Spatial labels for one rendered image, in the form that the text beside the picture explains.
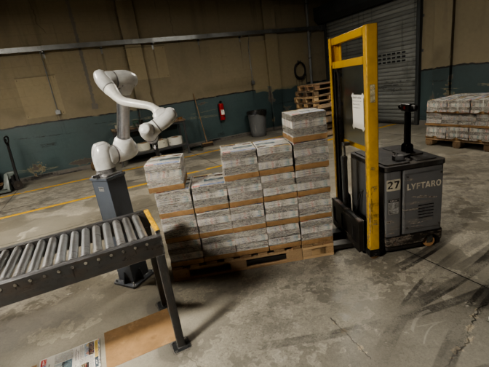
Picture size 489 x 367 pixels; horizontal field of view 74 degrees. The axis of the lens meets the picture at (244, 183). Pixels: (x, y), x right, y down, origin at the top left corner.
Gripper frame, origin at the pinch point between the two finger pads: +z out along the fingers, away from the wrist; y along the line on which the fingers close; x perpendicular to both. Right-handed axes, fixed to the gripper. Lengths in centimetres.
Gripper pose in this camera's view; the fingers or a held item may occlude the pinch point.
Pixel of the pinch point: (158, 145)
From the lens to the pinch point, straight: 265.4
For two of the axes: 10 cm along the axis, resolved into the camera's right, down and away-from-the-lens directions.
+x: 9.9, -1.5, 0.6
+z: -0.3, 1.8, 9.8
